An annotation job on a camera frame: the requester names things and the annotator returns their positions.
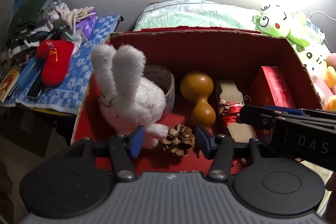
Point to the yellow tiger plush toy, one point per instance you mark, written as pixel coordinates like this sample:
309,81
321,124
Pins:
323,77

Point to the white power strip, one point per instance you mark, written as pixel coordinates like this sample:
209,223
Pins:
314,31

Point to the blue checkered cloth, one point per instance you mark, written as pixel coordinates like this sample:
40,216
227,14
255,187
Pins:
68,96

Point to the roll of packing tape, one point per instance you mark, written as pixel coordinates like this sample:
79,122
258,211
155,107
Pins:
163,78

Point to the brown plush teddy bear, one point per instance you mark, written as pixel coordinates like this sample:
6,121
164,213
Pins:
331,60

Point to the purple tissue pack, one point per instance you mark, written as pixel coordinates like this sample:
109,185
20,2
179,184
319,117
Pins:
86,26

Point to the pile of clothes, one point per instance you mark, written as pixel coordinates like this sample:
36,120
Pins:
32,22

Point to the brown wooden gourd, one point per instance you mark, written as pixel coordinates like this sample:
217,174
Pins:
196,87

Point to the small red box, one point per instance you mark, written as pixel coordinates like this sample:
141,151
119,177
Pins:
270,87

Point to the red cardboard box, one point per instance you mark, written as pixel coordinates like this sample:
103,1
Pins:
223,55

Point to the green frog plush toy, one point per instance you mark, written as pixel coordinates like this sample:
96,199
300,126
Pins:
277,21

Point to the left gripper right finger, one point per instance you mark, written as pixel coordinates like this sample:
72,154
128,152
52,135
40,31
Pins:
219,149

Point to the white plush rabbit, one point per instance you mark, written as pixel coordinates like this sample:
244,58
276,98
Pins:
128,99

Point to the brown pine cone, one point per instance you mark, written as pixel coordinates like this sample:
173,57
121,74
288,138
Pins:
179,141

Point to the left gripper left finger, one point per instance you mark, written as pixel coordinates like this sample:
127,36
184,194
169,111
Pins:
124,148

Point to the cartoon bear bed sheet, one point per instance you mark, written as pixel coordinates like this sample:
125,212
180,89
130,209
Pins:
201,13

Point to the white knit gloves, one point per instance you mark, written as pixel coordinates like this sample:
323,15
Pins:
69,17

